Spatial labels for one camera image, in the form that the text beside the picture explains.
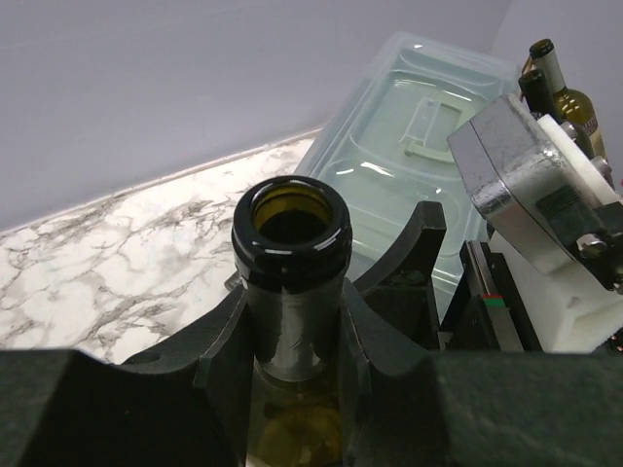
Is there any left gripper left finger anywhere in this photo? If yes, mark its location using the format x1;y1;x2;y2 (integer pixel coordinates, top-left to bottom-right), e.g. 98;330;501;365
1;350;253;466

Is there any green wine bottle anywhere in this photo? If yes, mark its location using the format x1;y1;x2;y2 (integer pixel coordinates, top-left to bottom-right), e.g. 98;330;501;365
232;175;352;466
529;39;606;158
518;69;563;124

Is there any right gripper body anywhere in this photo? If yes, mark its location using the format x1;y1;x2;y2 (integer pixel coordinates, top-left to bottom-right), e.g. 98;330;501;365
438;241;542;351

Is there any clear plastic storage box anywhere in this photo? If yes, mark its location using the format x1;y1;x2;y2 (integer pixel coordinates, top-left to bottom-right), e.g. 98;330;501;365
296;32;520;314

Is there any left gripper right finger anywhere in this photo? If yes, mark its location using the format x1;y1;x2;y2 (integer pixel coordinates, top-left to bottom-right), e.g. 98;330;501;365
345;352;622;466

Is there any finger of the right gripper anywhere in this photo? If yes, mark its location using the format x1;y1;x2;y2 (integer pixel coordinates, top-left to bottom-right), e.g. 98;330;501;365
351;201;447;376
120;287;254;384

